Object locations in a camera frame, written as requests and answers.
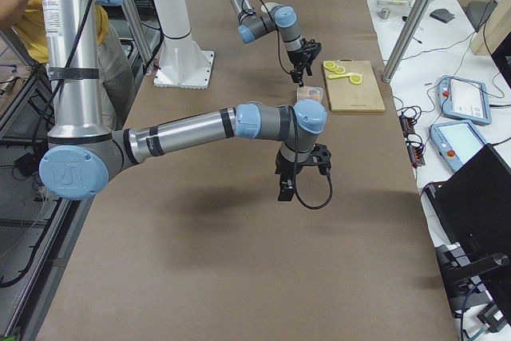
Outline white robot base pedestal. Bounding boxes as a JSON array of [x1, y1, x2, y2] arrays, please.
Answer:
[[153, 0, 215, 89]]

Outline teach pendant near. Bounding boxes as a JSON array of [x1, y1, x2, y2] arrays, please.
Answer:
[[430, 120, 487, 172]]

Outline clear plastic egg box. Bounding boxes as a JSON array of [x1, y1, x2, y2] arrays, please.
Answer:
[[296, 85, 323, 103]]

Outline dark grey pad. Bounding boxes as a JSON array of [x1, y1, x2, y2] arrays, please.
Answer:
[[430, 9, 455, 23]]

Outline black power strip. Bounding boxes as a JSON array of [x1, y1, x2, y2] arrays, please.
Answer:
[[399, 114, 426, 169]]

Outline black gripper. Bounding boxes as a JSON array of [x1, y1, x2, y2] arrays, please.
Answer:
[[287, 38, 322, 86], [275, 143, 331, 201]]

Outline small metal cylinder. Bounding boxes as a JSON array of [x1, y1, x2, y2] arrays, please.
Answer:
[[378, 8, 390, 20]]

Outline white bowl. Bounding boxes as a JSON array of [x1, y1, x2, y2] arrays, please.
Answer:
[[261, 2, 274, 14]]

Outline black monitor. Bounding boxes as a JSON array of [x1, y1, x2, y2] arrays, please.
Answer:
[[423, 144, 510, 261]]

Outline wooden cutting board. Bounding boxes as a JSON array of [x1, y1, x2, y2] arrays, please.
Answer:
[[323, 60, 386, 113]]

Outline teach pendant far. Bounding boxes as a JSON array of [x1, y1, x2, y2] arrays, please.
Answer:
[[438, 76, 492, 125]]

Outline lemon slice middle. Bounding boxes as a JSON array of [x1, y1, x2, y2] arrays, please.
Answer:
[[331, 65, 346, 74]]

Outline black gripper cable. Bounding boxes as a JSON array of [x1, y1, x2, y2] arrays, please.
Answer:
[[291, 109, 334, 209], [239, 0, 299, 77]]

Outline yellow plastic knife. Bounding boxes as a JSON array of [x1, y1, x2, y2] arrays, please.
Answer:
[[327, 73, 358, 79]]

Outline person in yellow shirt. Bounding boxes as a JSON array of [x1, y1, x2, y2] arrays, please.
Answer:
[[1, 0, 137, 137]]

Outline lemon slice near knife tip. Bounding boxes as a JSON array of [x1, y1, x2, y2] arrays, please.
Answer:
[[348, 73, 363, 85]]

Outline lemon slice front left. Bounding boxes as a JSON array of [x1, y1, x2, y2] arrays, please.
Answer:
[[323, 61, 339, 71]]

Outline teach pendant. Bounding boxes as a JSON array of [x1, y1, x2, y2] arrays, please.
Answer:
[[430, 120, 487, 172], [438, 76, 492, 125]]

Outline aluminium frame post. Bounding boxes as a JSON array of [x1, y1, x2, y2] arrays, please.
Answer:
[[382, 0, 431, 84]]

